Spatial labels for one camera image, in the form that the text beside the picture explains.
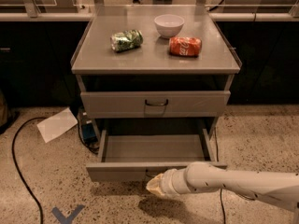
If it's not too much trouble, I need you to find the grey drawer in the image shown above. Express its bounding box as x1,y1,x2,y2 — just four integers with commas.
86,129,226,182
81,91,230,119

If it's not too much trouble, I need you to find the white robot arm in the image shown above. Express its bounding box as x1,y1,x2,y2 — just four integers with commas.
146,161,299,224

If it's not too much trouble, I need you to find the grey drawer cabinet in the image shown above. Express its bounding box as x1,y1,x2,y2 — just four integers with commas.
72,6,240,134

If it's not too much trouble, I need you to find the blue power box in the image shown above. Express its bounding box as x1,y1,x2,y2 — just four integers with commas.
81,123,97,144

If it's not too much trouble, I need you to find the blue tape floor mark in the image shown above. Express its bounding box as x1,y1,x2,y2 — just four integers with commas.
50,203,86,224

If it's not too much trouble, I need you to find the white paper sheet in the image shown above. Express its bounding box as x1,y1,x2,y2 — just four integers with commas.
37,108,78,143

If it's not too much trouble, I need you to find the red cola can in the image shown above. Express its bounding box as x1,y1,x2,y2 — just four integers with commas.
169,37,202,57

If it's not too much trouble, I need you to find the green crushed soda can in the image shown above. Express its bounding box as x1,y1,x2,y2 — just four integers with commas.
110,29,143,52

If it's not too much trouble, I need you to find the white ceramic bowl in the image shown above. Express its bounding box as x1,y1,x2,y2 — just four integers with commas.
154,14,185,38

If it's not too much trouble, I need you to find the black cable left floor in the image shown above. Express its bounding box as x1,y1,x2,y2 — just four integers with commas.
11,116,48,224

